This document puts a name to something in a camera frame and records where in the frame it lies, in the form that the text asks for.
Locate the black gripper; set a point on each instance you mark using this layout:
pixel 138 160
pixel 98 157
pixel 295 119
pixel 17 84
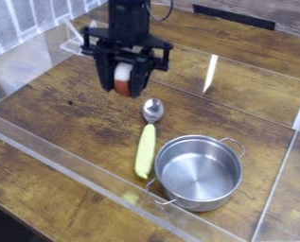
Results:
pixel 144 51

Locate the white and brown toy mushroom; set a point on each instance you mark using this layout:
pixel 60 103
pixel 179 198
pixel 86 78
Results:
pixel 122 78

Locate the silver metal pot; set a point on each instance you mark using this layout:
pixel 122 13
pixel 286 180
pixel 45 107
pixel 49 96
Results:
pixel 199 170

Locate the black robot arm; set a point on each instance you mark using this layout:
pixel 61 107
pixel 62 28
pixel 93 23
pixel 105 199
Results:
pixel 129 15

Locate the clear acrylic triangle stand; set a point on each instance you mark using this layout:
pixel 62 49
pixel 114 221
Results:
pixel 74 40

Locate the black strip on table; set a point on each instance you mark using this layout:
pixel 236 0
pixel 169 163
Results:
pixel 235 17

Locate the yellow handled metal spoon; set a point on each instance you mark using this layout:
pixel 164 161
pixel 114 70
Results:
pixel 153 112

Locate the clear acrylic barrier wall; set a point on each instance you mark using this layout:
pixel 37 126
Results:
pixel 191 227

